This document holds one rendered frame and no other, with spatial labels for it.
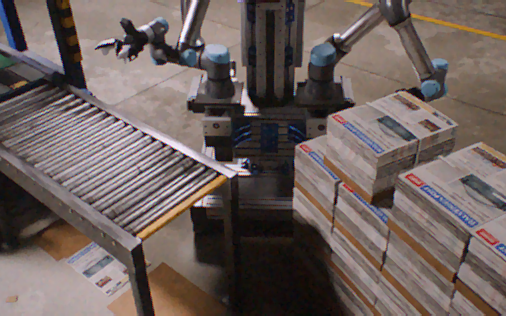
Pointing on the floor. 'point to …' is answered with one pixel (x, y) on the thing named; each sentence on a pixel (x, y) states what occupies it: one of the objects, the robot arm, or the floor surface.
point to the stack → (431, 296)
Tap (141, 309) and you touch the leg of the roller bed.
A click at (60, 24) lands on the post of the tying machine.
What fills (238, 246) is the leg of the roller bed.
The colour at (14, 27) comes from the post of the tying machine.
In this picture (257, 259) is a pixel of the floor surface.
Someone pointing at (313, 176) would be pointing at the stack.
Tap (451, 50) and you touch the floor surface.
